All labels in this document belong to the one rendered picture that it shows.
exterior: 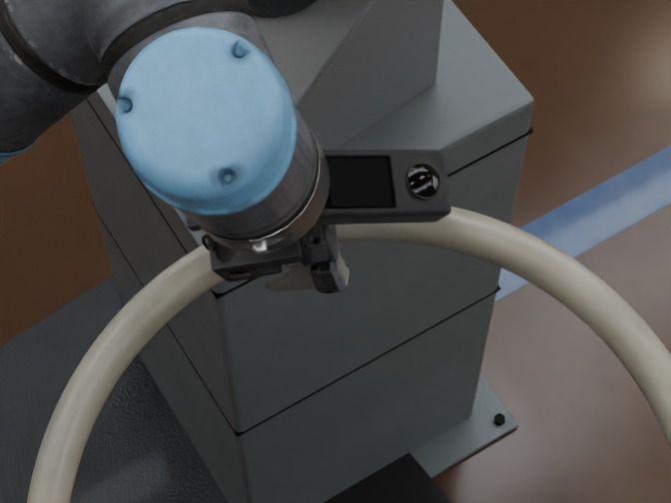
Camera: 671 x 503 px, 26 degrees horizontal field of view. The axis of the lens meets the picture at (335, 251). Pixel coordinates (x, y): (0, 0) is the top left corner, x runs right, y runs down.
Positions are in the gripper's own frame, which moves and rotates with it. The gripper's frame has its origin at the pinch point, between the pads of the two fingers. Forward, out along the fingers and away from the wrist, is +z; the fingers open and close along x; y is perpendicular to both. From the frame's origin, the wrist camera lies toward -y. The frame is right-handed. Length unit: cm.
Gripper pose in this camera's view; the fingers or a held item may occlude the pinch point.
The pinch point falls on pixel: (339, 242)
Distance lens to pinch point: 110.5
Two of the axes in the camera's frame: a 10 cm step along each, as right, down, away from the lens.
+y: -9.8, 1.5, 1.2
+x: 1.3, 9.7, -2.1
